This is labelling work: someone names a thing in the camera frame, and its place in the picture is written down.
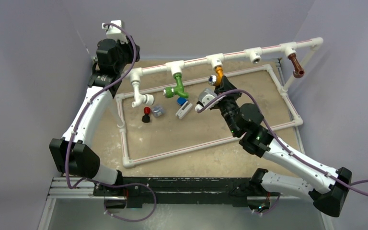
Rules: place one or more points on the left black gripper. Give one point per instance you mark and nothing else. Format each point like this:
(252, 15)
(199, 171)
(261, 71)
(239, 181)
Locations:
(128, 47)

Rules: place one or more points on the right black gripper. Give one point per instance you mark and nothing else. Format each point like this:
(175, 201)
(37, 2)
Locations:
(224, 86)

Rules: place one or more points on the orange plastic faucet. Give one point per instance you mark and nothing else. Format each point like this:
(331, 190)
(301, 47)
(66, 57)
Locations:
(217, 76)

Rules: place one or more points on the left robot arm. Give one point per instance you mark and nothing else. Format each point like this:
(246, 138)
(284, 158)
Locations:
(72, 153)

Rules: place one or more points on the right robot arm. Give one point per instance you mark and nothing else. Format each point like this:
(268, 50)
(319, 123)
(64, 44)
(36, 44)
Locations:
(321, 184)

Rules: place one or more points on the white plastic clip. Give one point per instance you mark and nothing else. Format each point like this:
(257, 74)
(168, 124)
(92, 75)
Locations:
(183, 110)

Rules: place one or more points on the blue small block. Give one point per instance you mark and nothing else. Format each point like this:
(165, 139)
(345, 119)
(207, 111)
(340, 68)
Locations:
(181, 101)

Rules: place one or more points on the white plastic faucet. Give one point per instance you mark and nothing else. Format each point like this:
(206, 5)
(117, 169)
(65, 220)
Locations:
(139, 99)

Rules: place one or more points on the green plastic faucet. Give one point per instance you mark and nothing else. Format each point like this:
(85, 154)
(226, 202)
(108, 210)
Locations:
(170, 92)

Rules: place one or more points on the red and black knob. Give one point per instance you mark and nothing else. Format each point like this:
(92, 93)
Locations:
(146, 116)

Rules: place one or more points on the clear plastic small box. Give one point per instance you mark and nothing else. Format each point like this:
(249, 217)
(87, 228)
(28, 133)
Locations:
(157, 111)

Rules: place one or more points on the brown plastic faucet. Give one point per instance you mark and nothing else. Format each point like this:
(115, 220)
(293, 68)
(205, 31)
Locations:
(298, 71)

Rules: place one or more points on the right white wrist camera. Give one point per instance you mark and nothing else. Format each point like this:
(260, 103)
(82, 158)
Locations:
(206, 100)

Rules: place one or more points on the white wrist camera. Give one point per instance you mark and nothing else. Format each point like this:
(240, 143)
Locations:
(115, 33)
(206, 100)

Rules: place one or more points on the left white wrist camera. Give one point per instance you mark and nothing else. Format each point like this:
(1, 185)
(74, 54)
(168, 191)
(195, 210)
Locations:
(115, 33)

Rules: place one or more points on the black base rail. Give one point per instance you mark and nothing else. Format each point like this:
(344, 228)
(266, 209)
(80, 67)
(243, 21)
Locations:
(235, 191)

